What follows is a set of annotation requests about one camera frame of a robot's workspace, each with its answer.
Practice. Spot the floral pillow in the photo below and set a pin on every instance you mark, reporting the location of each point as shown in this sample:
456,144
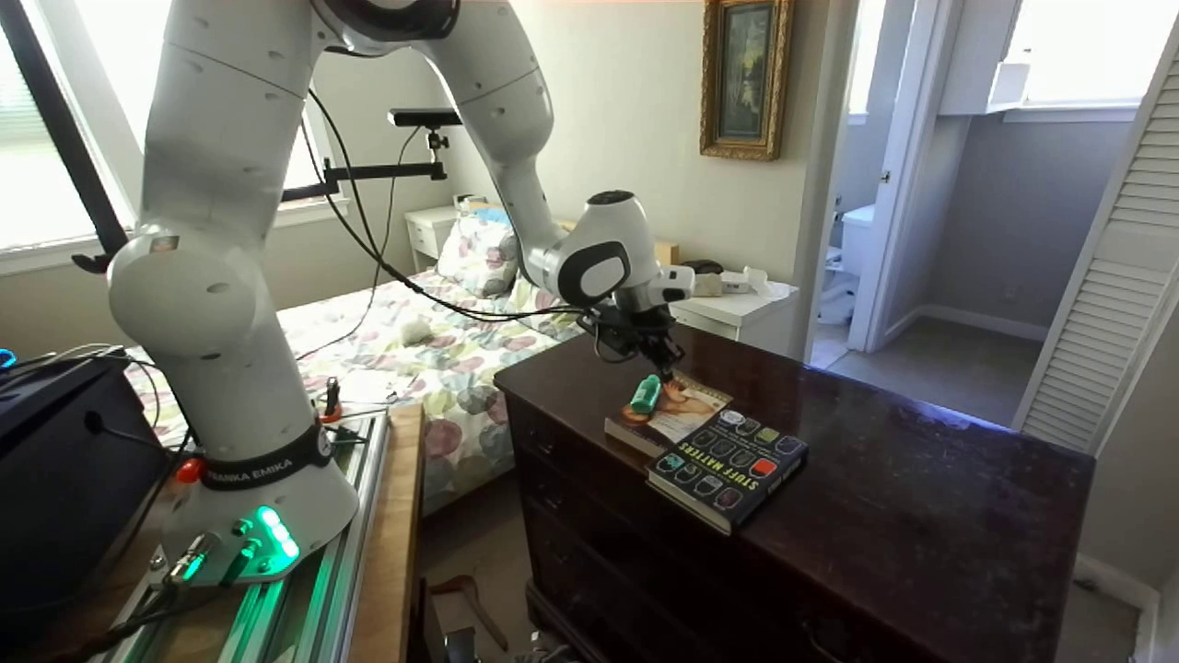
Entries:
480,252

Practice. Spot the black Stuff Matters book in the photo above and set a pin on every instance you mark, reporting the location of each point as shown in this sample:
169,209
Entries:
726,471

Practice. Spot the gold framed painting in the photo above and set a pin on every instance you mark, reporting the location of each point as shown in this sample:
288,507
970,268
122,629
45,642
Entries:
742,85

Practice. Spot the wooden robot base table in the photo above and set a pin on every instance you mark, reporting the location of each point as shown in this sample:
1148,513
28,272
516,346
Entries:
342,606

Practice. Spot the dark wooden dresser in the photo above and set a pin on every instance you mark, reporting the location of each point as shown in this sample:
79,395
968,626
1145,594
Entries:
911,532

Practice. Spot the floral quilt bed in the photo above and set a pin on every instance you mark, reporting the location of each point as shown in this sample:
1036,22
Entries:
438,347

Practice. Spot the white nightstand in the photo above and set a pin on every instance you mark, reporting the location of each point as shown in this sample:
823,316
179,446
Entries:
747,308

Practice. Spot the white louvered closet door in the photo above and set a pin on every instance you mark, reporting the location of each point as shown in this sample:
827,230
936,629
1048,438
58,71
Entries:
1123,289

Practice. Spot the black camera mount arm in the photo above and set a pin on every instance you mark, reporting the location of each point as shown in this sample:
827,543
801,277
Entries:
414,120

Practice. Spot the paperback book with portrait cover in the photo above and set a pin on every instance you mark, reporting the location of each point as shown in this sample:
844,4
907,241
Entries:
683,410

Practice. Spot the black equipment case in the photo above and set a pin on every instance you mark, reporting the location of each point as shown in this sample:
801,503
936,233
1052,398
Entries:
76,467

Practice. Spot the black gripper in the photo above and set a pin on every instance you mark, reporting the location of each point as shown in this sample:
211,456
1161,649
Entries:
631,335

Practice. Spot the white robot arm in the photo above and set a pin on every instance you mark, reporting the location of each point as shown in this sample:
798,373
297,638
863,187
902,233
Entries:
189,284

